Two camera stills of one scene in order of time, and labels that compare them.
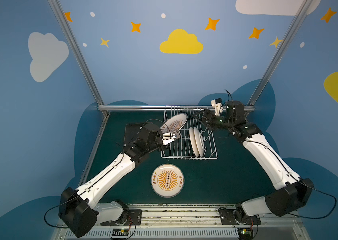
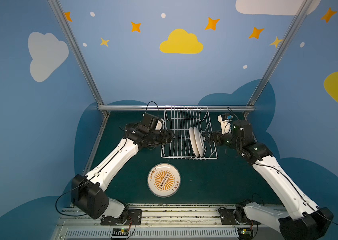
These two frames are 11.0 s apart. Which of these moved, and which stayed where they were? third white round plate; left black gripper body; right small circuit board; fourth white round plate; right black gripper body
Moved: right black gripper body
Stayed: right small circuit board; fourth white round plate; left black gripper body; third white round plate
